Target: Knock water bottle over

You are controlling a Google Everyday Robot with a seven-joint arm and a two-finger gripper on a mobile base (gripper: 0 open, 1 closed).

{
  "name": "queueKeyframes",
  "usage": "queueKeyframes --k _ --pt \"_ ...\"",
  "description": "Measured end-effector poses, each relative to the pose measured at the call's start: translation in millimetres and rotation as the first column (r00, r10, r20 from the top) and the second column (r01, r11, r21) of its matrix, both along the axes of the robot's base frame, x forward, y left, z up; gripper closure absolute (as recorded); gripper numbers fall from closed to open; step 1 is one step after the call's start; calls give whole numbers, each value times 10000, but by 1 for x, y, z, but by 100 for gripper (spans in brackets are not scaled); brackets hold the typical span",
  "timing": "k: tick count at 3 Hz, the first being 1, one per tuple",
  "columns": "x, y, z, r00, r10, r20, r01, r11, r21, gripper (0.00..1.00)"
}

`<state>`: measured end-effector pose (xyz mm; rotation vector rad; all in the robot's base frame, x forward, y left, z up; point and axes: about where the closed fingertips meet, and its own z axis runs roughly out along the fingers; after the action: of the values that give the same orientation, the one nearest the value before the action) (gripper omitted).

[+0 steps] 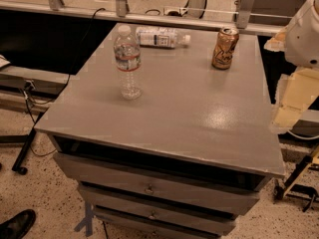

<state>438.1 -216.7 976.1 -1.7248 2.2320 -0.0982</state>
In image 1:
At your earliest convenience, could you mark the lying clear water bottle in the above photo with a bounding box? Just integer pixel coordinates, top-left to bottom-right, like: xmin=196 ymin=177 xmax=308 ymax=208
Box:
xmin=136 ymin=27 xmax=191 ymax=49

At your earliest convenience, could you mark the top grey drawer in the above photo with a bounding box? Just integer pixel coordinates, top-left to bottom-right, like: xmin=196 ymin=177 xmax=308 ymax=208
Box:
xmin=54 ymin=152 xmax=259 ymax=215

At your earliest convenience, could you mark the bottom grey drawer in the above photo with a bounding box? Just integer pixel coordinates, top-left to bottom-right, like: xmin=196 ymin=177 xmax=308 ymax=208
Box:
xmin=93 ymin=206 xmax=220 ymax=239

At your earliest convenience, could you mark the black stand leg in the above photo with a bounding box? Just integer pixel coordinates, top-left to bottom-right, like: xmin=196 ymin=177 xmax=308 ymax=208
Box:
xmin=11 ymin=112 xmax=46 ymax=176

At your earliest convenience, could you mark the black cable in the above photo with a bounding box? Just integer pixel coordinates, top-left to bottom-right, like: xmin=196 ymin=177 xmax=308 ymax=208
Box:
xmin=19 ymin=7 xmax=107 ymax=157

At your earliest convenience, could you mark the grey drawer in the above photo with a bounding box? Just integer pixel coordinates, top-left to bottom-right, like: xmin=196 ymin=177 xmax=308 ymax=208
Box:
xmin=93 ymin=206 xmax=220 ymax=239
xmin=78 ymin=184 xmax=235 ymax=237
xmin=54 ymin=152 xmax=259 ymax=215

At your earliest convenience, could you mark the clear water bottle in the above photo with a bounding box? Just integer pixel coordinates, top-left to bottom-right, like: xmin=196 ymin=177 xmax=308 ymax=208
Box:
xmin=114 ymin=25 xmax=142 ymax=100
xmin=136 ymin=27 xmax=191 ymax=49

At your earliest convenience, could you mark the grey drawer cabinet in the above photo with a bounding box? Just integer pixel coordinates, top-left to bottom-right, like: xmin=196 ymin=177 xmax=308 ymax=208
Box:
xmin=34 ymin=22 xmax=287 ymax=239

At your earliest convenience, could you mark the black leather shoe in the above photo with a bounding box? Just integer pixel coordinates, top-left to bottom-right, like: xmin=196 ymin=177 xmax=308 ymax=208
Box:
xmin=0 ymin=209 xmax=36 ymax=239

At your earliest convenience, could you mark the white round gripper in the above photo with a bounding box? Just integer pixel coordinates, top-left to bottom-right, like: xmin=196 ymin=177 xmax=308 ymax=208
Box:
xmin=264 ymin=0 xmax=319 ymax=128

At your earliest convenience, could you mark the grey metal rail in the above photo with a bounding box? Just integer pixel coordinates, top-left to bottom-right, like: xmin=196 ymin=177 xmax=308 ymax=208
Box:
xmin=0 ymin=1 xmax=282 ymax=36

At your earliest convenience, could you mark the white power strip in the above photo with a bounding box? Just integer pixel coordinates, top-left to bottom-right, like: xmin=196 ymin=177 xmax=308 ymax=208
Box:
xmin=163 ymin=6 xmax=187 ymax=17

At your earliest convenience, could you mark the golden soda can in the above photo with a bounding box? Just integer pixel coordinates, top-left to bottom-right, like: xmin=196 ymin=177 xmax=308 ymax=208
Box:
xmin=211 ymin=27 xmax=239 ymax=70

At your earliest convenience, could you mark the middle grey drawer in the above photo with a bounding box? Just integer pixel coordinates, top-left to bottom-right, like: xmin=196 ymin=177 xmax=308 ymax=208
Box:
xmin=78 ymin=184 xmax=235 ymax=237

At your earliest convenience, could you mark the yellow black clamp stand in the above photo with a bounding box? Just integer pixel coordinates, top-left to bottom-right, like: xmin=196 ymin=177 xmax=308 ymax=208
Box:
xmin=274 ymin=144 xmax=319 ymax=212

